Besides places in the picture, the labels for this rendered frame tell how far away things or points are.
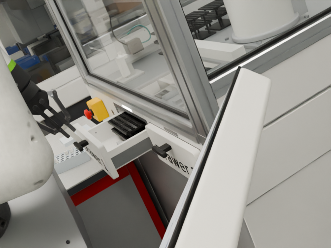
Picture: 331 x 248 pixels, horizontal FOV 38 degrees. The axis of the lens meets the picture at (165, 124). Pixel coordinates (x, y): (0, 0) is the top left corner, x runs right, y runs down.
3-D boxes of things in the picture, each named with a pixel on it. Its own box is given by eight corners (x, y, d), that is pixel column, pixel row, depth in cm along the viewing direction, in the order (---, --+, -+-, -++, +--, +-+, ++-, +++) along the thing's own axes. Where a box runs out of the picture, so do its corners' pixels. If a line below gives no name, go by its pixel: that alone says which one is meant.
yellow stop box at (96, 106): (97, 123, 176) (89, 106, 174) (92, 119, 183) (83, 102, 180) (110, 116, 178) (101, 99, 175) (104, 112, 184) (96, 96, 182)
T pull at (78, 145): (80, 152, 141) (78, 148, 141) (74, 146, 148) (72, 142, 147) (91, 146, 142) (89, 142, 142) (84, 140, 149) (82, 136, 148)
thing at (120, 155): (115, 170, 137) (107, 153, 135) (90, 147, 160) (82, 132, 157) (229, 104, 148) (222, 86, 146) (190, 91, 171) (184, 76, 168)
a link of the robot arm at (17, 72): (-6, 89, 129) (18, 64, 130) (-10, 83, 139) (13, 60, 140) (12, 104, 132) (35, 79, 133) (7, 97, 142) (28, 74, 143)
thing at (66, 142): (65, 147, 190) (63, 143, 190) (60, 142, 198) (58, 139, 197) (93, 132, 194) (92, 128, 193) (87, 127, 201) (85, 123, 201)
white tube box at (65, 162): (57, 174, 170) (52, 165, 168) (58, 165, 177) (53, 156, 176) (90, 160, 170) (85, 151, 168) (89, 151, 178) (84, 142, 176)
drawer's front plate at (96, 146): (114, 180, 136) (98, 147, 131) (86, 152, 161) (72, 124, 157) (119, 177, 136) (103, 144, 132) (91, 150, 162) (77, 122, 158)
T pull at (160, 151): (164, 159, 117) (162, 154, 116) (152, 151, 124) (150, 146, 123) (177, 151, 118) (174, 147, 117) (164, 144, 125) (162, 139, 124)
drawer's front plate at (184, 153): (209, 193, 111) (193, 153, 107) (158, 158, 137) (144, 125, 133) (215, 189, 112) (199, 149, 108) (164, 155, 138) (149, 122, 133)
